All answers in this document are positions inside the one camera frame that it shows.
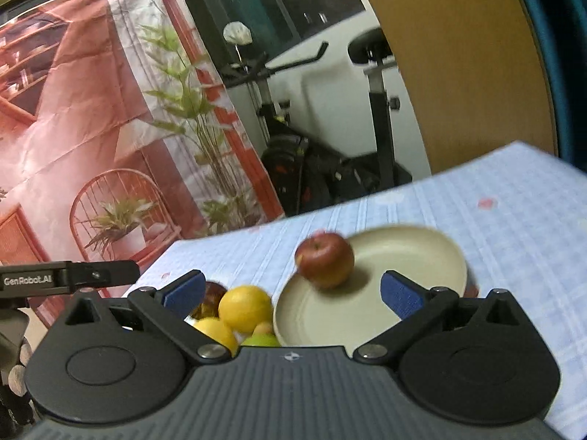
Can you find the red apple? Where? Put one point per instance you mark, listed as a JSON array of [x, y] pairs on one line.
[[325, 259]]

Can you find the white bundled cloth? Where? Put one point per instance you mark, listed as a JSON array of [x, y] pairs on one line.
[[237, 33]]

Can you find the blue curtain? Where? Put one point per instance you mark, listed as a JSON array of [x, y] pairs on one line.
[[568, 78]]

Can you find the person's left hand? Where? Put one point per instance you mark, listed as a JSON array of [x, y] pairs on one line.
[[16, 378]]

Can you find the brown wooden panel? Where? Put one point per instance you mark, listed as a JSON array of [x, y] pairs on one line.
[[458, 55]]

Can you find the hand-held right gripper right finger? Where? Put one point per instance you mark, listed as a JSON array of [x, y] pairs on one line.
[[401, 295]]

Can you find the green apple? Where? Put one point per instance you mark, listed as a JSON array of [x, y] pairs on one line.
[[261, 341]]

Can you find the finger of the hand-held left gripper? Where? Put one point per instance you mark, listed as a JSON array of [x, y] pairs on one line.
[[105, 272]]

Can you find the printed backdrop cloth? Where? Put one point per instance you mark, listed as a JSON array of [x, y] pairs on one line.
[[91, 123]]

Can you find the black exercise bike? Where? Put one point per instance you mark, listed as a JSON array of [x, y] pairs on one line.
[[321, 169]]

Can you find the small tan longan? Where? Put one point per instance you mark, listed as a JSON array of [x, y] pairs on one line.
[[264, 328]]

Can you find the yellow lemon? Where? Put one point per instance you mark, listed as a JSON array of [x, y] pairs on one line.
[[245, 307], [215, 332]]

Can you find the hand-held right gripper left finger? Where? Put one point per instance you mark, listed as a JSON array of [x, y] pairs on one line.
[[185, 294]]

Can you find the blue checked tablecloth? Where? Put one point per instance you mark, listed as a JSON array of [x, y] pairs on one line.
[[504, 238]]

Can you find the dark purple mangosteen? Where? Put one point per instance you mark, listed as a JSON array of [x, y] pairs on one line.
[[211, 300]]

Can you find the beige plate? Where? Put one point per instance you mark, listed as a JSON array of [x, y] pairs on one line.
[[330, 325]]

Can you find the dark glass window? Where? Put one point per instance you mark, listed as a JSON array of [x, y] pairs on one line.
[[257, 0]]

